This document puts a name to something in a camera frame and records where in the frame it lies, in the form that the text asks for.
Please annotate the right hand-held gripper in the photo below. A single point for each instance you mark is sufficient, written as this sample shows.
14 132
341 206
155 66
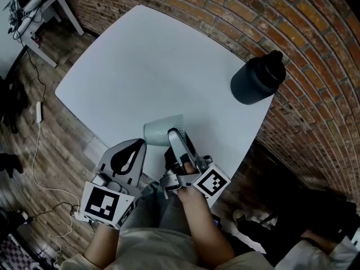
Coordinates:
212 182

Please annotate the pale green textured cup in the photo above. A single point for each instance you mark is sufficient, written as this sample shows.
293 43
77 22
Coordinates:
157 132

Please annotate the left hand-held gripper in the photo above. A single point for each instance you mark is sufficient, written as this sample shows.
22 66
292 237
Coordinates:
102 204

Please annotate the small white side table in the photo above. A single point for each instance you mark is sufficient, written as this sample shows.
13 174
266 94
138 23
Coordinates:
53 7

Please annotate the person's left forearm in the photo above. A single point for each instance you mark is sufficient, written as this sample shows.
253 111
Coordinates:
101 246

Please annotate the person's grey trousers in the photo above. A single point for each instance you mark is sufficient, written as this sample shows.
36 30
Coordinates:
157 209

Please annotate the white power strip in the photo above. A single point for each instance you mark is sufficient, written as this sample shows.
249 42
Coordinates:
39 112

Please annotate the person's right hand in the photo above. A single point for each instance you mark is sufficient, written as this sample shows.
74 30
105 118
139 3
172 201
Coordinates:
188 167

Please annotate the person's beige shirt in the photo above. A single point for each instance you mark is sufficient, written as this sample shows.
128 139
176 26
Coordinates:
157 252

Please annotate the black insulated bottle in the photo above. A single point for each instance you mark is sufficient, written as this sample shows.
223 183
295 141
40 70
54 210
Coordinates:
254 80

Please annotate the person's right forearm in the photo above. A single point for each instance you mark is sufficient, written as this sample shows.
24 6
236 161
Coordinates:
206 232

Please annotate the person's light shoe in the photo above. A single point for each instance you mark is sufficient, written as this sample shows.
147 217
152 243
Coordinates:
238 215

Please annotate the checkered mat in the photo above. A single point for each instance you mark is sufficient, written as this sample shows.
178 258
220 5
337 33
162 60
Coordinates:
12 252

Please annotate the black bag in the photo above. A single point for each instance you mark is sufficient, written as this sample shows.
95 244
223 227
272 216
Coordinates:
12 105

